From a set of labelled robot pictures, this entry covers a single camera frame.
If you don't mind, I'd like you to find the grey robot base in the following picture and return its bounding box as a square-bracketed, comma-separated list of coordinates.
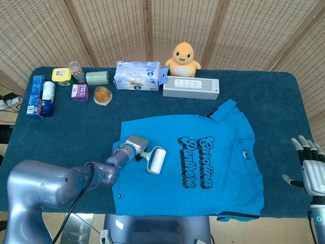
[99, 213, 213, 244]

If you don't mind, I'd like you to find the folding woven screen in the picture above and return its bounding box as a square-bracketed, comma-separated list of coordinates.
[0, 0, 325, 150]

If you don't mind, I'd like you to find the dark blue table cloth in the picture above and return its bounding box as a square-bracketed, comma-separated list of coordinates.
[0, 66, 317, 219]

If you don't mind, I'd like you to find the white and blue tube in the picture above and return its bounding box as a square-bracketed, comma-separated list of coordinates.
[40, 81, 56, 118]

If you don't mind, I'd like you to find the orange jelly cup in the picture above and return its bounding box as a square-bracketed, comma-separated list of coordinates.
[93, 86, 113, 106]

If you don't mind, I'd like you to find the purple small carton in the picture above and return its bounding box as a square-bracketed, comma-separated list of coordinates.
[71, 83, 90, 102]

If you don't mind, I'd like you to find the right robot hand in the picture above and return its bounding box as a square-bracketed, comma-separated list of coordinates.
[281, 135, 325, 198]

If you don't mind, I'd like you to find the yellow lidded container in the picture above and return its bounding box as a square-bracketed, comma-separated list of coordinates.
[51, 67, 72, 87]

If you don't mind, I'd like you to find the green lint roller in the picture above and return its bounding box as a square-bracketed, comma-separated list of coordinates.
[139, 146, 168, 176]

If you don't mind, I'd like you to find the white power strip with plugs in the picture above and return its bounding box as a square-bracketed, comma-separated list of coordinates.
[0, 93, 22, 111]

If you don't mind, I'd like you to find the blue printed T-shirt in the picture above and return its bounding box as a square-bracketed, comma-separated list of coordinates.
[111, 99, 265, 222]

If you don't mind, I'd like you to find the green soap box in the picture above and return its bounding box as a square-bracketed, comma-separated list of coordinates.
[85, 71, 110, 86]

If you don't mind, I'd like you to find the blue toothpaste box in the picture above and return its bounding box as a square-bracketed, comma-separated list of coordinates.
[25, 75, 46, 119]

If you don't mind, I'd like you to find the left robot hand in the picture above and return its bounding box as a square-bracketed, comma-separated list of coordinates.
[122, 134, 150, 162]

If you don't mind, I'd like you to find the white power strip box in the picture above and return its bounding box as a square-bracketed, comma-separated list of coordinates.
[162, 75, 220, 101]

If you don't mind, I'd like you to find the orange plush dinosaur toy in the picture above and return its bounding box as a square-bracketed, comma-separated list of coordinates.
[165, 42, 202, 77]

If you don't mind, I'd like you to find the blue tissue pack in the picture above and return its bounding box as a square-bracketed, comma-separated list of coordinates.
[113, 60, 170, 92]

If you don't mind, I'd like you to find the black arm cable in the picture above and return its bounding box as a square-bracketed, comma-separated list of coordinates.
[52, 162, 96, 244]

